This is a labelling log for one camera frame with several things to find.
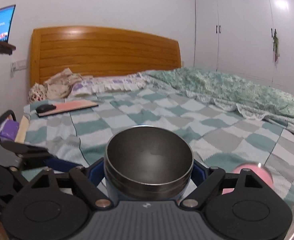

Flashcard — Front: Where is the pink insulated cup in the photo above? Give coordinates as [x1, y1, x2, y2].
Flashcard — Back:
[221, 163, 274, 199]

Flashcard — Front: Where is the blue cartoon cup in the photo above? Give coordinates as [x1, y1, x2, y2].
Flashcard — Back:
[104, 125, 194, 203]

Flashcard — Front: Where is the checkered green bed blanket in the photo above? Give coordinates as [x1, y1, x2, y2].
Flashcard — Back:
[24, 87, 294, 205]

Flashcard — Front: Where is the pink tablet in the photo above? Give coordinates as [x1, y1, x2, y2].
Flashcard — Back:
[37, 99, 99, 117]

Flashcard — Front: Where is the black computer mouse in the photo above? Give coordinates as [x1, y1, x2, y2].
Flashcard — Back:
[36, 104, 56, 114]

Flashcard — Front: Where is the crumpled beige floral cloth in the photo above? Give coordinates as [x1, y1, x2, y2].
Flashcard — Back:
[28, 68, 84, 103]

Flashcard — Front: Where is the purple floral pillow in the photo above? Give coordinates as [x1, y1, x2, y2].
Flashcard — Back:
[69, 74, 146, 98]

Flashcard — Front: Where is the wooden headboard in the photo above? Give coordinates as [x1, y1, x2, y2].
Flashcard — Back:
[29, 25, 182, 86]

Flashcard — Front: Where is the green floral quilt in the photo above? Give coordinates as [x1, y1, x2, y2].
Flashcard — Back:
[140, 68, 294, 133]

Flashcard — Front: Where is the laptop screen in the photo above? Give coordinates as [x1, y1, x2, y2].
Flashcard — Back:
[0, 4, 16, 42]

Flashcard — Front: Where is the green hanging ornament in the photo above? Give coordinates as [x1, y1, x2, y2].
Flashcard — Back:
[272, 29, 279, 65]

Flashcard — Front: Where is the white wardrobe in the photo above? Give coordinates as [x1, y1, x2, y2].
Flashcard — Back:
[194, 0, 294, 95]

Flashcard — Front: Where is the wall power socket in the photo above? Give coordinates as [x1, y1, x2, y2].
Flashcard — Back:
[11, 60, 27, 72]

